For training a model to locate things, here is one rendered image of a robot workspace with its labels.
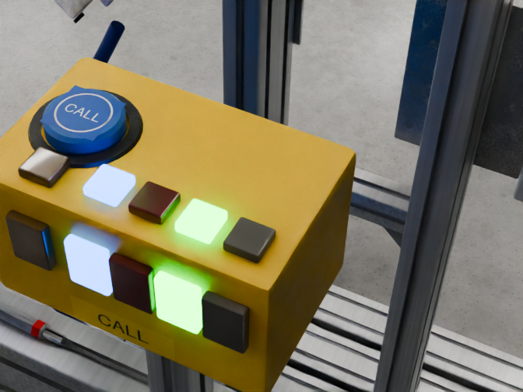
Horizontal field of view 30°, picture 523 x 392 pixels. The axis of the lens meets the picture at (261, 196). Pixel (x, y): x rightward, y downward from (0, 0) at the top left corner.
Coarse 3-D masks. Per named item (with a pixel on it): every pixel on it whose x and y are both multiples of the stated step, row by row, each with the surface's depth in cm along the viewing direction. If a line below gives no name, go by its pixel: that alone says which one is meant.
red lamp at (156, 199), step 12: (144, 192) 44; (156, 192) 44; (168, 192) 44; (132, 204) 44; (144, 204) 44; (156, 204) 44; (168, 204) 44; (144, 216) 44; (156, 216) 43; (168, 216) 44
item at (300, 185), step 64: (128, 128) 48; (192, 128) 48; (256, 128) 48; (0, 192) 46; (64, 192) 45; (128, 192) 45; (192, 192) 45; (256, 192) 45; (320, 192) 45; (0, 256) 50; (64, 256) 47; (128, 256) 44; (192, 256) 42; (320, 256) 47; (128, 320) 48; (256, 320) 43; (256, 384) 47
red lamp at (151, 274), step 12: (120, 264) 44; (132, 264) 44; (144, 264) 44; (120, 276) 45; (132, 276) 44; (144, 276) 44; (120, 288) 45; (132, 288) 45; (144, 288) 44; (120, 300) 46; (132, 300) 45; (144, 300) 45
